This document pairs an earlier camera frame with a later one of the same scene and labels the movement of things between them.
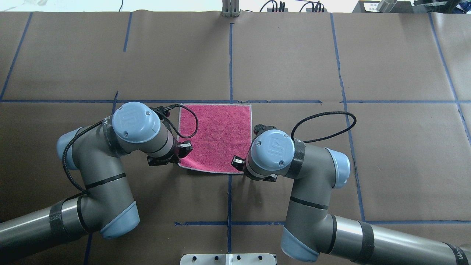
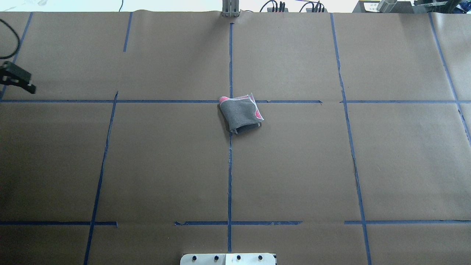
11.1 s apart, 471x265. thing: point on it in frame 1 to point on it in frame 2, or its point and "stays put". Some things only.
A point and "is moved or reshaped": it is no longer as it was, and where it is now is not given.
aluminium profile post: [230, 8] stays put
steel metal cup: [386, 6] stays put
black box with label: [371, 6] stays put
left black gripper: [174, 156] to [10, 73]
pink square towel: [224, 130] is moved or reshaped
